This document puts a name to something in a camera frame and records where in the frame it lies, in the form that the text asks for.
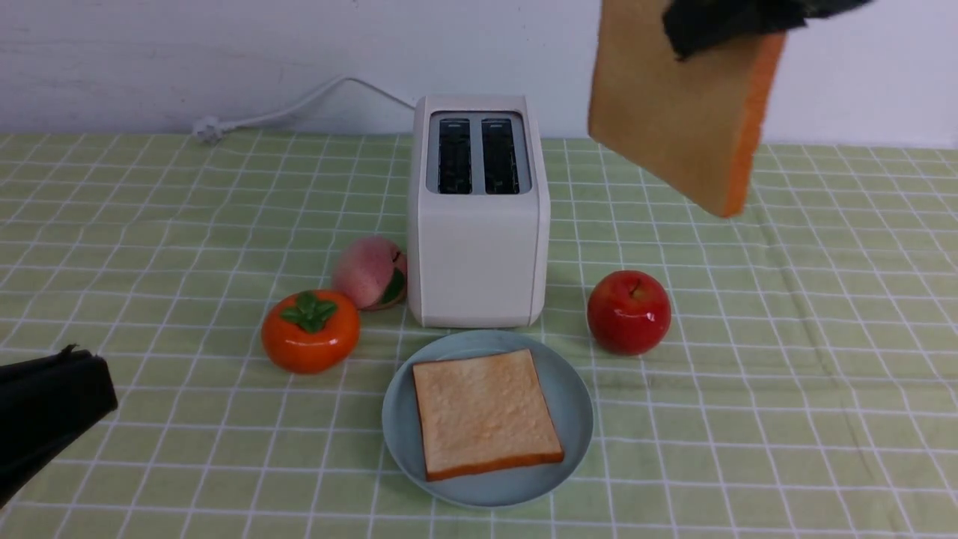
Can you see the pink peach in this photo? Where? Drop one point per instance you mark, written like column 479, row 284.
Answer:
column 372, row 272

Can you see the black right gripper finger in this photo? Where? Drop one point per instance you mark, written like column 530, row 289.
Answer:
column 697, row 26

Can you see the white two-slot toaster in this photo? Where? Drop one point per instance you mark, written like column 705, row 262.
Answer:
column 478, row 213

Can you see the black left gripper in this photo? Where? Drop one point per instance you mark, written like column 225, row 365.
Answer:
column 46, row 404

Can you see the orange persimmon with green leaf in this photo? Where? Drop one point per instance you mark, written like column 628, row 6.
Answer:
column 311, row 331

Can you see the light blue round plate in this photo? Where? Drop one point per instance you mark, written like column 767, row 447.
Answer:
column 567, row 397

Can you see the toast slice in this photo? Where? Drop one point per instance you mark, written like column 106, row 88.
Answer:
column 483, row 414
column 694, row 124

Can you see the red apple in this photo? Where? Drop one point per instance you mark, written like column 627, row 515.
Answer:
column 628, row 312

